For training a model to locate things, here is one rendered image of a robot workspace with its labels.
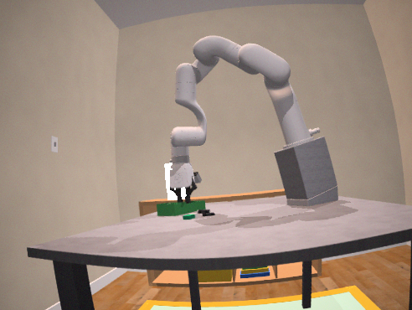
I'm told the green open-top bin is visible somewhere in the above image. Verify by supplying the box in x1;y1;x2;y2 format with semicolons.
157;200;206;216

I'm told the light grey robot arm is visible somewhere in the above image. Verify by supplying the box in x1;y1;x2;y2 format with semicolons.
170;36;320;163

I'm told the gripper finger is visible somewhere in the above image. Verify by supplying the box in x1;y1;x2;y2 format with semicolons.
184;179;197;204
169;188;183;202

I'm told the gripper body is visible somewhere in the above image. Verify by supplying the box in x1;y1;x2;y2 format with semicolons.
169;163;194;189

